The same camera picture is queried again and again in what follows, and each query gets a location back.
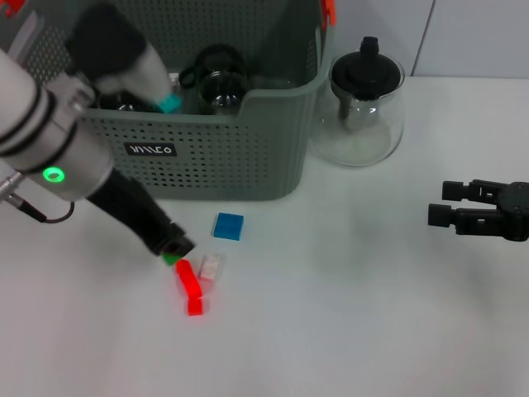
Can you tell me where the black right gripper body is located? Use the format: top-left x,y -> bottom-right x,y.
495,180 -> 529,244

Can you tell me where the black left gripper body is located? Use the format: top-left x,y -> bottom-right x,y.
85,169 -> 183,254

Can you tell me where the teal toy brick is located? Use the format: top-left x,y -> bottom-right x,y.
156,93 -> 184,115

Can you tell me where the grey perforated storage basket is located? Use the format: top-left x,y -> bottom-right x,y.
0,0 -> 338,203

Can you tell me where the large red toy brick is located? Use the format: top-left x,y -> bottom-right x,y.
179,272 -> 205,299

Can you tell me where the blue square toy brick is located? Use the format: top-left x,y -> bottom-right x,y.
212,212 -> 245,242

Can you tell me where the clear glass teapot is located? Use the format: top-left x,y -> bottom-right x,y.
307,53 -> 407,168

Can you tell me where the black teapot lid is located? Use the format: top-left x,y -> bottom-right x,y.
331,36 -> 404,133

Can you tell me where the left gripper cable with connector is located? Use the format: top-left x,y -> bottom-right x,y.
0,172 -> 76,224

